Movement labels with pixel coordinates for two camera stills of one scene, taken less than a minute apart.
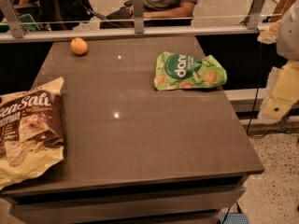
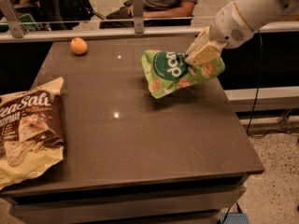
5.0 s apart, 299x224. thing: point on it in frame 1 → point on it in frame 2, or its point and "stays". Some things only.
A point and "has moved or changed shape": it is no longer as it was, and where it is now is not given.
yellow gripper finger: x=270 y=35 → x=202 y=39
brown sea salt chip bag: x=32 y=131 stays
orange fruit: x=78 y=46 stays
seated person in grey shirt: x=170 y=1 stays
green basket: x=27 y=21 stays
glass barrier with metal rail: x=81 y=14 stays
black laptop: x=122 y=13 stays
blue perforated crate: x=234 y=218 stays
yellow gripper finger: x=281 y=91 → x=209 y=51
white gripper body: x=289 y=35 → x=229 y=27
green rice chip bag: x=185 y=71 has moved or changed shape
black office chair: x=63 y=7 stays
